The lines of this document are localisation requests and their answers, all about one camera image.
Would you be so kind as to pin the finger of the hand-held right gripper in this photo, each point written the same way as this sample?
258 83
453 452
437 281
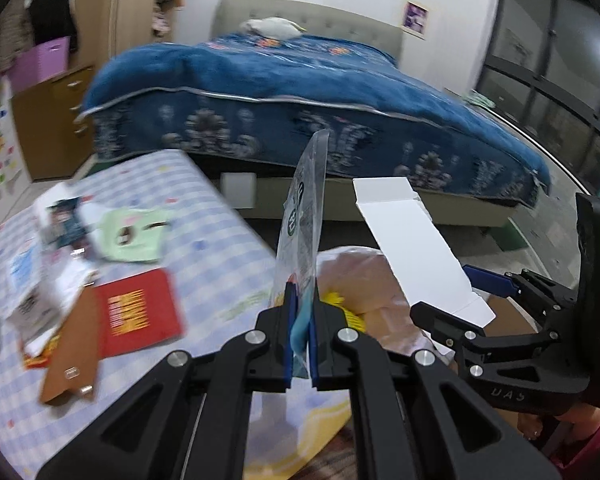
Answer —
490 282
442 320

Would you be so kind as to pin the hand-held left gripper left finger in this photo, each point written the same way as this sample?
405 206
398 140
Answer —
290 320

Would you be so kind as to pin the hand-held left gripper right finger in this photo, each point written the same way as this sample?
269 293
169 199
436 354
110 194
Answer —
313 355

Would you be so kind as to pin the pink trash bag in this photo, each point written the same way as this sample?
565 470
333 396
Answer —
370 280

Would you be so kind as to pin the white cardboard box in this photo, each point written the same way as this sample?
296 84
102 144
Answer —
415 240

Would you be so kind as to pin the clear plastic bag green print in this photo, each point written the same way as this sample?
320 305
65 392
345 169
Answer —
305 220

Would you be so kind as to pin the light green packet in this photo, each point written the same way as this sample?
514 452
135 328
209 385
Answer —
130 247

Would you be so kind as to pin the person's right hand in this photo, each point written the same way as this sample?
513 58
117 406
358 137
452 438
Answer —
535 425

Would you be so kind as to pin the green floor mat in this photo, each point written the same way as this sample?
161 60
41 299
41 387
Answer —
512 237

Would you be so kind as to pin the yellow wrapper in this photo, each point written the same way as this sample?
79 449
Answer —
347 312

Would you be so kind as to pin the blue checkered tablecloth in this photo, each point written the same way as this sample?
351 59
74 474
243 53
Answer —
205 240

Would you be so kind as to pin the white box under bed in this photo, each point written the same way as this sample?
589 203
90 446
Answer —
238 190

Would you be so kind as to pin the red booklet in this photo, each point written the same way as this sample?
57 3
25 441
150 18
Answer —
140 310

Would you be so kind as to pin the light green cloth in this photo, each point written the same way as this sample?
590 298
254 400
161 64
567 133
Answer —
480 98

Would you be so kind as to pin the dark framed window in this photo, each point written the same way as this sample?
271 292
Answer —
555 60

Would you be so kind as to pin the brown cardboard piece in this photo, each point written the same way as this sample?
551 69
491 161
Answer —
75 340

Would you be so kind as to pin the dark blue printed packet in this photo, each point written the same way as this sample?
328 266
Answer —
67 225

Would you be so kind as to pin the blue patterned blanket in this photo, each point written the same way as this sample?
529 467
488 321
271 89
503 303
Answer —
280 75

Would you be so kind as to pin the white paper packaging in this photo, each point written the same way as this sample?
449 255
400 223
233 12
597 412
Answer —
35 300

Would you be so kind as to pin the framed purple picture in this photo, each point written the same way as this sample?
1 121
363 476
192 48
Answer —
415 17

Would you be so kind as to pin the grey upholstered bed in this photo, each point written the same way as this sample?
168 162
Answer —
325 15

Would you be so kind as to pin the wooden dresser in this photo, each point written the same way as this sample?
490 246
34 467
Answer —
50 120

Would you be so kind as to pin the pink storage box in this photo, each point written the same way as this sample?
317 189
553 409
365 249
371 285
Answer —
40 62

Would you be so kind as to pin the wooden wardrobe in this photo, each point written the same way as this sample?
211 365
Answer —
100 15

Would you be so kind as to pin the black hanging clothing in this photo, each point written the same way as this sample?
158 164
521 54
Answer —
52 15

